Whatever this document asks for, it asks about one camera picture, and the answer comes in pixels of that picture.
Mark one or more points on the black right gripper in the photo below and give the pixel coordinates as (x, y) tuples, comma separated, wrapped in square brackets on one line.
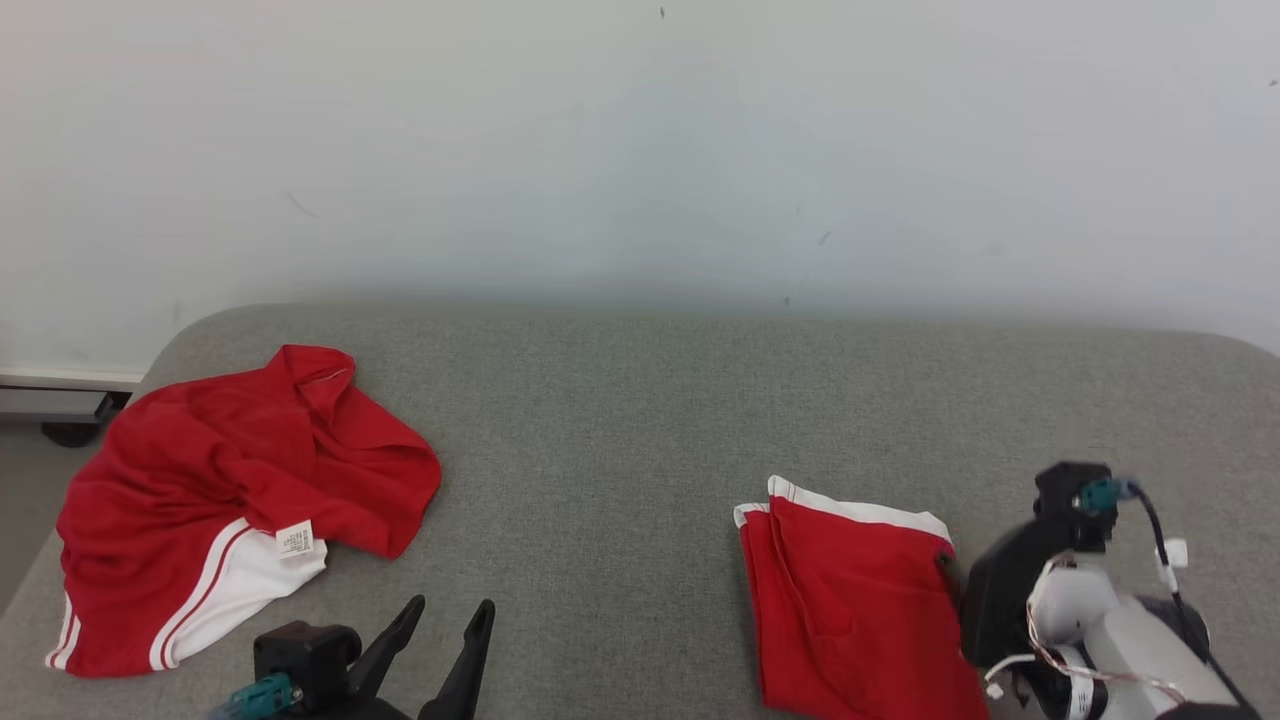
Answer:
[(1000, 600)]

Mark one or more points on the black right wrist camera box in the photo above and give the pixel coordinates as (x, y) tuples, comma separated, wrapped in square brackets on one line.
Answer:
[(1065, 495)]

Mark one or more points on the wall skirting board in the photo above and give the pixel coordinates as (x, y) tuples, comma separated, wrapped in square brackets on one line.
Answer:
[(60, 382)]

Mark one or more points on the red shorts with white hem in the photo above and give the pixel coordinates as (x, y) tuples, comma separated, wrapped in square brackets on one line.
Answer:
[(850, 610)]

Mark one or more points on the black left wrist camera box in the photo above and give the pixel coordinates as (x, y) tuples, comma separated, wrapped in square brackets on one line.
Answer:
[(305, 655)]

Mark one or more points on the teal camera connector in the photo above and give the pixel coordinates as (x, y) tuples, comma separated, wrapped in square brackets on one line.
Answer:
[(258, 697), (1100, 495)]

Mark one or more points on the black caster wheel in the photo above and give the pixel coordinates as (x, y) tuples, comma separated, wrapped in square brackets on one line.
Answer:
[(75, 432)]

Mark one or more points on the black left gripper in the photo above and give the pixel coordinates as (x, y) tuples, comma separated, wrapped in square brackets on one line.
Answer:
[(360, 708)]

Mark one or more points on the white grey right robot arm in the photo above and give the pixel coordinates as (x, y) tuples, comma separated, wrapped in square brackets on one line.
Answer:
[(1130, 640)]

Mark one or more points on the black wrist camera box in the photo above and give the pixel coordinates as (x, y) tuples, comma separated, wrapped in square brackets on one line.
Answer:
[(1065, 495), (305, 655)]

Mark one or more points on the red jersey with white sleeves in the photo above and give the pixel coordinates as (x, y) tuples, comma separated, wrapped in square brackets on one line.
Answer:
[(220, 470)]

